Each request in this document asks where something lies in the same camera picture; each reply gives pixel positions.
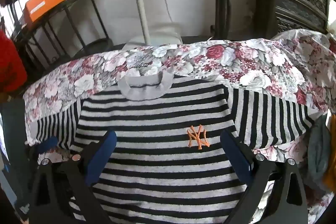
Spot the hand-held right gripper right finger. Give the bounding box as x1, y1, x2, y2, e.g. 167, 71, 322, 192
220, 131, 309, 224

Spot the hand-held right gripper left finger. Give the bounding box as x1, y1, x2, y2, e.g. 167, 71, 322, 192
29, 131, 117, 224

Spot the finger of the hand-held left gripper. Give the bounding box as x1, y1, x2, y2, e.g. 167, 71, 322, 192
36, 136, 59, 155

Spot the black grey striped sweater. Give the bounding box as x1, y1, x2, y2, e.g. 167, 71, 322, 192
31, 72, 314, 224

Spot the grey cloth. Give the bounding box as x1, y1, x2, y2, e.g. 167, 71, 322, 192
307, 114, 333, 190

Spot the red fabric object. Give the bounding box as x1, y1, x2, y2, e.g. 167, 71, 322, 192
0, 29, 28, 95

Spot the floral bed sheet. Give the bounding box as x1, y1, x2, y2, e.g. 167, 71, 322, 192
24, 29, 336, 224

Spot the black metal rack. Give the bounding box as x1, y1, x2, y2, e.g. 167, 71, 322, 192
14, 0, 114, 70

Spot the white stand base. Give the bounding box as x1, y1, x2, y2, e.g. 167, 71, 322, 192
123, 22, 183, 52

